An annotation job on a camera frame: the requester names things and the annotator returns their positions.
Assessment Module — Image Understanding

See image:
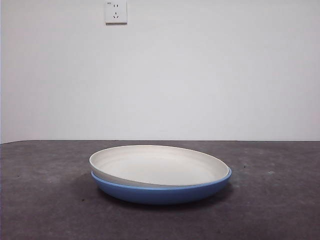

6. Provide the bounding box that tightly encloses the white wall power socket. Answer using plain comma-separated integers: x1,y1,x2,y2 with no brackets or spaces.
104,1,128,25

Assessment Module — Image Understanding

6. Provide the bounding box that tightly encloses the white round plate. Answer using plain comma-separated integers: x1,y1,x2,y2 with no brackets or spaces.
88,144,230,187

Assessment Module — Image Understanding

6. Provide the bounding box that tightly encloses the blue round plate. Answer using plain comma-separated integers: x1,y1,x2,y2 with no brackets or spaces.
90,166,233,206

